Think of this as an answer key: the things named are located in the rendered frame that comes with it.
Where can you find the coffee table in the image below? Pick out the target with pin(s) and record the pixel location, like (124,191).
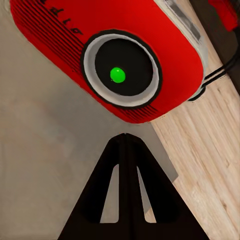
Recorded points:
(52,135)

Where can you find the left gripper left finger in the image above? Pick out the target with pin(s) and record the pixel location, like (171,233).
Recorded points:
(84,221)

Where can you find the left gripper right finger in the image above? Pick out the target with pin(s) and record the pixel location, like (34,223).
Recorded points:
(174,219)

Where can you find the cabinet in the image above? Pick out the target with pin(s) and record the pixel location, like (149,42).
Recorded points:
(224,42)

